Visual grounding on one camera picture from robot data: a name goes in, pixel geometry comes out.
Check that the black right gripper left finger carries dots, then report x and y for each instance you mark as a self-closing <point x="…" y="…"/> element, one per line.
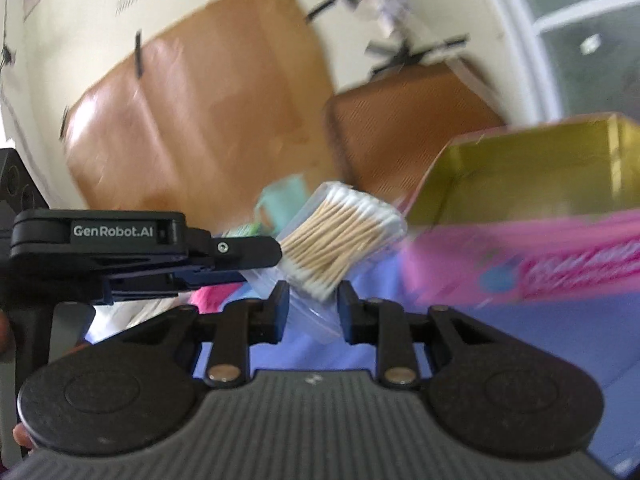
<point x="239" y="326"/>

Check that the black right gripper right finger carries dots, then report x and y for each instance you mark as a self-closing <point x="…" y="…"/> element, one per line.
<point x="382" y="324"/>

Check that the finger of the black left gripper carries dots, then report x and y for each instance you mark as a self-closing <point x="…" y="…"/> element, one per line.
<point x="245" y="253"/>

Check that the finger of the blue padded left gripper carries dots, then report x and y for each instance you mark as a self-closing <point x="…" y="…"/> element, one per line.
<point x="151" y="284"/>

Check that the cotton swabs plastic bag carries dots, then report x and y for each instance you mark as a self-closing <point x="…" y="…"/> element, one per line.
<point x="338" y="232"/>

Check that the person's left hand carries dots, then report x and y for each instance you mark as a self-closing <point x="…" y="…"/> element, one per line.
<point x="22" y="441"/>

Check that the mint green plastic mug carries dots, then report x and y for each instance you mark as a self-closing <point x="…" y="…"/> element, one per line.
<point x="279" y="202"/>

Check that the wood grain panel board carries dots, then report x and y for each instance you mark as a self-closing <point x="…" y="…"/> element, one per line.
<point x="210" y="112"/>

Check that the brown mesh chair back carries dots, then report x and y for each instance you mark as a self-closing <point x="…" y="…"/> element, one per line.
<point x="385" y="134"/>

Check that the pink macaron biscuits tin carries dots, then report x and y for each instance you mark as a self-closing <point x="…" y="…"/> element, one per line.
<point x="541" y="214"/>

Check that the blue tablecloth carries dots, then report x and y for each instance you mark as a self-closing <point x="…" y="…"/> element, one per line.
<point x="487" y="407"/>

